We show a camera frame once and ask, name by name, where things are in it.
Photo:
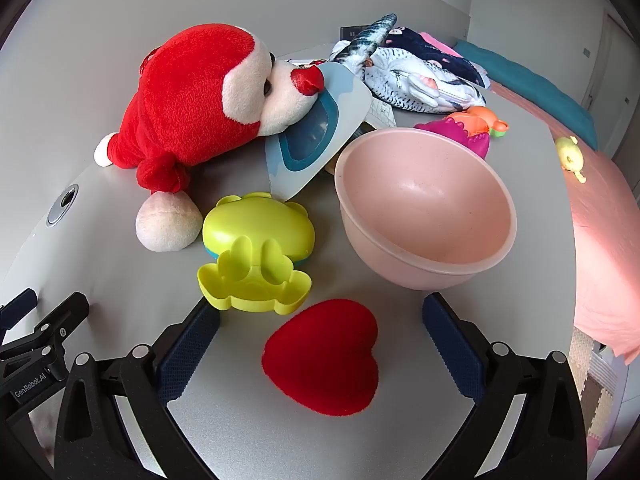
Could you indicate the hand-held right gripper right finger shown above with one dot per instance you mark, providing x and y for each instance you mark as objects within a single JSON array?
[{"x": 459, "y": 357}]

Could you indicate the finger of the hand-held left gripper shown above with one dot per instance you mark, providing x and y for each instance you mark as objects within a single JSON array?
[
  {"x": 19, "y": 304},
  {"x": 60, "y": 320}
]

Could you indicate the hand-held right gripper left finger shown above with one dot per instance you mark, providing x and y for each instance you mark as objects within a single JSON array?
[{"x": 184, "y": 357}]

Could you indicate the red heart plush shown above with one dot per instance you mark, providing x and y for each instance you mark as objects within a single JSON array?
[{"x": 322, "y": 357}]

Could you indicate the pink plastic bowl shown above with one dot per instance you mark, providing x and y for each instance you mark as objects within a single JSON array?
[{"x": 425, "y": 210}]

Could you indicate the orange plastic toy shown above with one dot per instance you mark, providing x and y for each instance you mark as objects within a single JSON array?
[{"x": 477, "y": 116}]

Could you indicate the yellow-green frog mould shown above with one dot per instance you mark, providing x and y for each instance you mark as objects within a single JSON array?
[{"x": 252, "y": 285}]

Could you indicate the foam floor mat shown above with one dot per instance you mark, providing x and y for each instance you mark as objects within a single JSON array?
[{"x": 597, "y": 385}]

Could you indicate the green frog toy box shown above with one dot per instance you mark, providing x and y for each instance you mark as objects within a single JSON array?
[{"x": 260, "y": 220}]

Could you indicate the pink bed sheet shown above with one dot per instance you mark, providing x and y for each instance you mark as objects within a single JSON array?
[{"x": 600, "y": 240}]

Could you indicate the magenta plastic toy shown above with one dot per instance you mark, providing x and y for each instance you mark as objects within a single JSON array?
[{"x": 460, "y": 137}]

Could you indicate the yellow plush toy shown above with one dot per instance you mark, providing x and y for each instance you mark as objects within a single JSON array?
[{"x": 570, "y": 157}]

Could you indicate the small green plastic toy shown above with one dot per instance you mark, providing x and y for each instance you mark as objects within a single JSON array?
[{"x": 499, "y": 129}]

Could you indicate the red and white plush toy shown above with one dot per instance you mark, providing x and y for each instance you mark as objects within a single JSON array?
[{"x": 185, "y": 105}]

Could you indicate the white paper slip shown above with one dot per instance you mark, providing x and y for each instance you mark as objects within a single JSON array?
[{"x": 384, "y": 112}]

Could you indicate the pale blue wipes pack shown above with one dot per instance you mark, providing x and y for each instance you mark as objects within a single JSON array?
[{"x": 320, "y": 130}]

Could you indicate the teal pillow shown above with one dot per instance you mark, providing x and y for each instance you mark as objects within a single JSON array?
[{"x": 530, "y": 85}]

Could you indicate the striped fish plush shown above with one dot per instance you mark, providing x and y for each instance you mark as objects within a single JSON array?
[{"x": 400, "y": 77}]

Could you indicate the navy printed cloth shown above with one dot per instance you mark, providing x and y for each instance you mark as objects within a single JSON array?
[{"x": 440, "y": 57}]

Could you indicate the pink cloth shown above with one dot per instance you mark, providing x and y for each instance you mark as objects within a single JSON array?
[{"x": 437, "y": 42}]

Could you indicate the white door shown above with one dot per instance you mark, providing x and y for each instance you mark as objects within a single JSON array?
[{"x": 607, "y": 60}]

